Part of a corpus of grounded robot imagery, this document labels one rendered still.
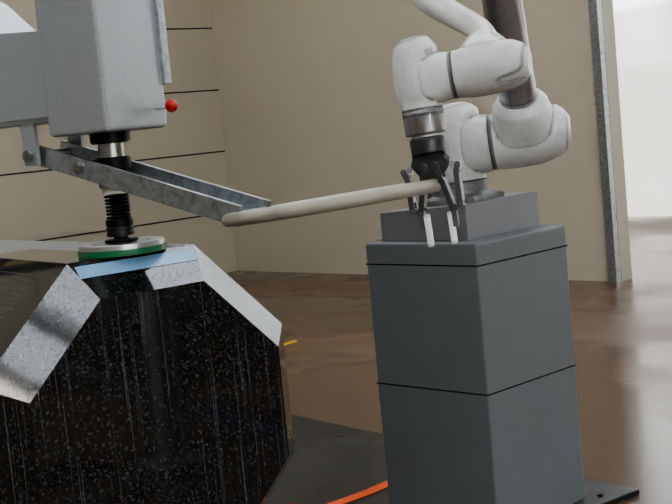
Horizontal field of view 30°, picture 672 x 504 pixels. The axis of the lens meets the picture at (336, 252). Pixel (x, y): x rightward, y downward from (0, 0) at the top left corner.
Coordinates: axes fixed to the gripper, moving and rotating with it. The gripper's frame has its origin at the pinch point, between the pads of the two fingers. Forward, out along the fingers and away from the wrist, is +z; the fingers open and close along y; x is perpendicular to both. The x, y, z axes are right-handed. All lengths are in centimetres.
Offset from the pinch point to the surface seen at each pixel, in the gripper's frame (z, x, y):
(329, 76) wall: -96, -627, 229
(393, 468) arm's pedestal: 68, -73, 43
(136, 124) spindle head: -35, -12, 74
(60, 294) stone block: 2, 6, 92
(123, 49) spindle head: -53, -10, 73
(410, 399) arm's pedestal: 48, -68, 34
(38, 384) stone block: 21, 17, 94
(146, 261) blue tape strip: -2, -14, 78
